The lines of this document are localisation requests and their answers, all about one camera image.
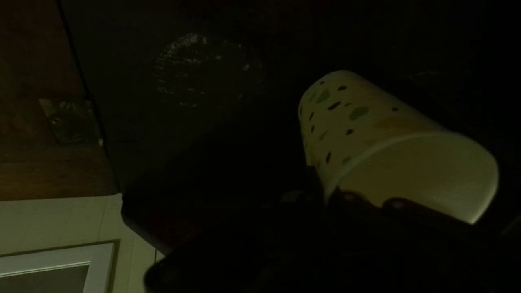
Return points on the white speckled paper cup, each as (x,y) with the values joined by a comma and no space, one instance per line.
(380,135)

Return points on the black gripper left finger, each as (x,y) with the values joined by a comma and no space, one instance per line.
(364,233)

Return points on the white panelled door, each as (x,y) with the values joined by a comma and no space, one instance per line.
(54,221)

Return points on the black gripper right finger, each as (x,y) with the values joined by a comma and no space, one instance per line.
(461,254)

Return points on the dark wooden secretary desk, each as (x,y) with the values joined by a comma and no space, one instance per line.
(217,135)

